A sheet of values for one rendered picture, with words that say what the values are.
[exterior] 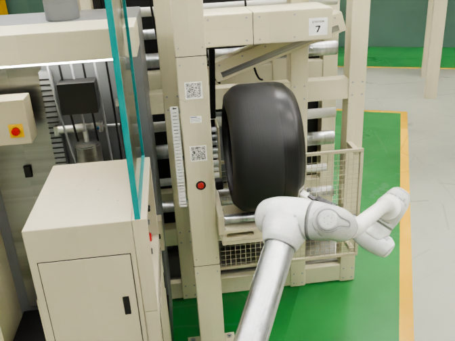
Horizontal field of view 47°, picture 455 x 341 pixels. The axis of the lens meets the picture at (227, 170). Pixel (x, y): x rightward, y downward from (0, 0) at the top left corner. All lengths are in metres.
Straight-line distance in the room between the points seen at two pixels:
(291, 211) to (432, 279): 2.13
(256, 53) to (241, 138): 0.63
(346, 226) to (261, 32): 1.15
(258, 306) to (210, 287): 1.10
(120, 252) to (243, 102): 0.85
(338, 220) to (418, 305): 1.89
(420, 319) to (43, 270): 2.26
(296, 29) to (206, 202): 0.92
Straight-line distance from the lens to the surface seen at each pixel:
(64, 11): 2.48
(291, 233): 1.68
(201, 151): 2.33
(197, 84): 2.24
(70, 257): 1.81
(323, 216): 1.63
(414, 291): 3.57
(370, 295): 3.48
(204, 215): 2.47
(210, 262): 2.61
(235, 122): 2.19
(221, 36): 2.47
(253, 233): 2.44
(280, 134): 2.17
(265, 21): 2.49
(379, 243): 2.21
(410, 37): 11.19
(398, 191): 2.22
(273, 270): 1.65
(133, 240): 1.76
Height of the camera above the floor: 2.08
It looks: 24 degrees down
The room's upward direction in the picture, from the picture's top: 3 degrees counter-clockwise
